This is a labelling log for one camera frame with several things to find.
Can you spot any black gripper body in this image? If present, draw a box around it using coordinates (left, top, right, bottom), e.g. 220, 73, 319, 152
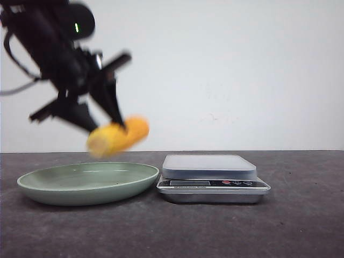
30, 49, 132, 122

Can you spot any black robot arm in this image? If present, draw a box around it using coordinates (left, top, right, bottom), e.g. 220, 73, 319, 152
1, 1, 131, 132

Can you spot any yellow corn cob piece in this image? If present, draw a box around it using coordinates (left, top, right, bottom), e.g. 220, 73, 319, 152
86, 116, 149, 158

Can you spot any silver digital kitchen scale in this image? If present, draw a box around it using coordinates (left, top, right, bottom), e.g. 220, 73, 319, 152
156, 154, 271, 204

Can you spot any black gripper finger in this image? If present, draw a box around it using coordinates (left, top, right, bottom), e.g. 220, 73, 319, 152
58, 103, 97, 132
90, 73, 126, 129

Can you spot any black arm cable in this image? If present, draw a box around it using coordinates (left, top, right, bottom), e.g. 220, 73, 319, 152
0, 29, 44, 95

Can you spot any green oval plate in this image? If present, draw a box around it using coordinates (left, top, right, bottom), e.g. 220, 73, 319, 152
17, 162, 159, 206

